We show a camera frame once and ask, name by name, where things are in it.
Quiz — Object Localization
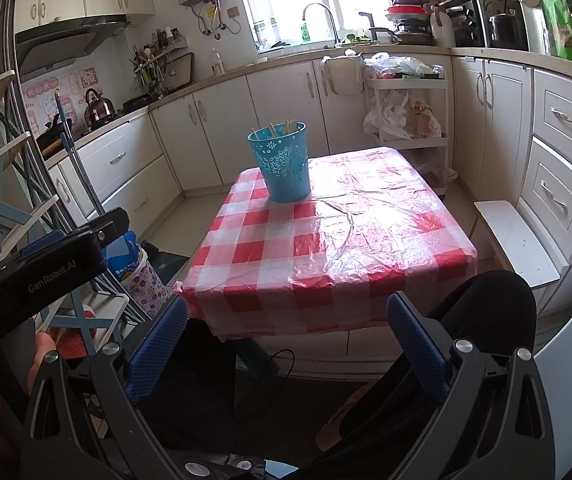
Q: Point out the kitchen window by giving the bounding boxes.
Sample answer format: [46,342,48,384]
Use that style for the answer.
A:
[233,0,397,53]

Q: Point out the clear plastic bag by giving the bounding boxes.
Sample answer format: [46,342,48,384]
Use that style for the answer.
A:
[366,52,439,81]

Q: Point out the wall utensil rack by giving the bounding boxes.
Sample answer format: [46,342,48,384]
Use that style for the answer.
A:
[130,27,189,98]

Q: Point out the chrome sink faucet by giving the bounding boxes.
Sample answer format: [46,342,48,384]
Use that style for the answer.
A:
[302,2,341,48]

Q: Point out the blue table leg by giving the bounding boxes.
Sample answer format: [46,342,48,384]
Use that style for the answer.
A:
[238,337,279,383]

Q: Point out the tan slipper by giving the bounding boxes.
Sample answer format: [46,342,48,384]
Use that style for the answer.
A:
[315,390,367,453]

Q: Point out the black trouser leg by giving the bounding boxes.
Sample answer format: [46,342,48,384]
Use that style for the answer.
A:
[316,270,537,461]

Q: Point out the white tall door cabinets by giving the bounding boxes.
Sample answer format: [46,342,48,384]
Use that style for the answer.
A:
[451,55,534,211]

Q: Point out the red white checkered tablecloth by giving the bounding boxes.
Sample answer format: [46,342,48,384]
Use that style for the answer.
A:
[173,147,479,343]

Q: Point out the white wooden stool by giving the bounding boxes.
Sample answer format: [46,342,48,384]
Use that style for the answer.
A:
[473,200,562,291]

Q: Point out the black cooking pot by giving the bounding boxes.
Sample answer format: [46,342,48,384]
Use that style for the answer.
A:
[488,12,522,51]

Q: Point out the person's left hand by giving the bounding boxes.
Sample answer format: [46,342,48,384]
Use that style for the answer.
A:
[26,332,60,397]

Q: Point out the blue and white plastic bag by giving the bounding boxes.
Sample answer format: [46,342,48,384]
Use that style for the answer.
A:
[104,232,141,283]

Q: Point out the beige hanging cloth bag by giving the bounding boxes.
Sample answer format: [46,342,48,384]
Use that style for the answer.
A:
[320,55,367,96]

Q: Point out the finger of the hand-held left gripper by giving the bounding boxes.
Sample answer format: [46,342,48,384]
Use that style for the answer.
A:
[14,230,70,262]
[84,207,132,250]

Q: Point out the black range hood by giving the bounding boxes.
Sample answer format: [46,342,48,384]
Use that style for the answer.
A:
[14,15,130,81]

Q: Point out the black-rimmed tray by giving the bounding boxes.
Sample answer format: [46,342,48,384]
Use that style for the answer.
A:
[168,52,195,93]

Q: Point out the black wok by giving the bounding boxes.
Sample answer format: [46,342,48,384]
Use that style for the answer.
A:
[36,115,74,153]

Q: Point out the white rolling shelf cart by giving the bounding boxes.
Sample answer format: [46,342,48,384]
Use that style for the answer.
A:
[363,77,452,196]

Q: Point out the white drawer unit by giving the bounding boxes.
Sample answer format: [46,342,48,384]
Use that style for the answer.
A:
[518,67,572,271]

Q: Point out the green packaged bag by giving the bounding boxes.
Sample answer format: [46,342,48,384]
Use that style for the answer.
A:
[536,0,572,63]

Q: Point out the white cutting board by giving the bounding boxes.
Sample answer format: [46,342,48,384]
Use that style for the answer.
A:
[430,7,457,48]

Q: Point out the floral patterned bin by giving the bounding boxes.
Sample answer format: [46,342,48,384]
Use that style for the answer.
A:
[120,245,171,321]

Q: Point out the orange printed plastic bag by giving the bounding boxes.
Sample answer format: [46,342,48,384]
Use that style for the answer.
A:
[406,100,442,138]

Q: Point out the white base cabinets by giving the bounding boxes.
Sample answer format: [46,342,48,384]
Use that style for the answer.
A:
[48,57,367,231]

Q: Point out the white thermos jug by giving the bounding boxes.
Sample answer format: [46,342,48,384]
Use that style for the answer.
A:
[515,0,552,56]

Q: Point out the black floor cable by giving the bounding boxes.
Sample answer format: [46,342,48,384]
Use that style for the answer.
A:
[233,349,297,411]

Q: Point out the blue perforated plastic bucket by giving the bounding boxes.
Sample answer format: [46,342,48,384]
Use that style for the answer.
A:
[247,121,311,204]

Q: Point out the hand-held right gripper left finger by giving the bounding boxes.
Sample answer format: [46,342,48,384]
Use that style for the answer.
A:
[20,294,189,480]

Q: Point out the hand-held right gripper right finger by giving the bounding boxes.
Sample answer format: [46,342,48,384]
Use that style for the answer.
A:
[387,291,557,480]

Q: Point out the stack of pots and pans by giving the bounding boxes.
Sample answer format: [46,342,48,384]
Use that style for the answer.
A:
[385,0,437,46]

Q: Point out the pile of wooden chopsticks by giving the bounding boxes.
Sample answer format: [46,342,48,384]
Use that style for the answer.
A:
[250,119,301,141]

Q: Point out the pink wall stickers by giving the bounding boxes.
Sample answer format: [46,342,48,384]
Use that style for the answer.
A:
[22,62,99,133]

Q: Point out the dark floor mat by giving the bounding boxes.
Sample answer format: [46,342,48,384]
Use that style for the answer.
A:
[140,242,189,286]

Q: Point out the blue-topped mop handle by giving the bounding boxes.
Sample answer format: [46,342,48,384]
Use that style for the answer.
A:
[54,89,111,221]

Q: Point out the steel stovetop kettle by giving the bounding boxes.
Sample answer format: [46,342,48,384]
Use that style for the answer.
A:
[84,88,117,126]

